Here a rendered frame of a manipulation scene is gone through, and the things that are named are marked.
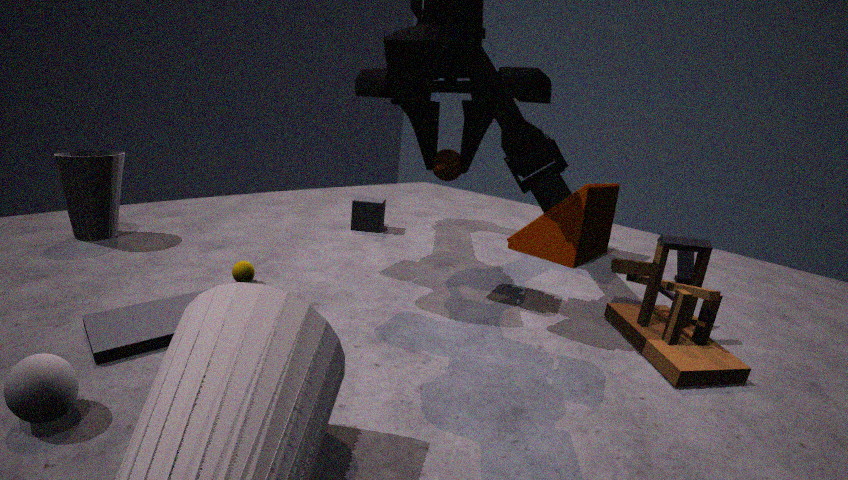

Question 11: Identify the yellow ball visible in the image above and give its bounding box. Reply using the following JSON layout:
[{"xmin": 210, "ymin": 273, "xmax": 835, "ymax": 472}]
[{"xmin": 232, "ymin": 261, "xmax": 255, "ymax": 282}]

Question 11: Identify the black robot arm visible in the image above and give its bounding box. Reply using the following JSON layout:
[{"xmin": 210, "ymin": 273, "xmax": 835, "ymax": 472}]
[{"xmin": 383, "ymin": 0, "xmax": 571, "ymax": 213}]

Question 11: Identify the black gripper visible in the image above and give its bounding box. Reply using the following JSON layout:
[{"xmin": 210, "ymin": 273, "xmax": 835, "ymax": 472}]
[{"xmin": 355, "ymin": 6, "xmax": 552, "ymax": 174}]

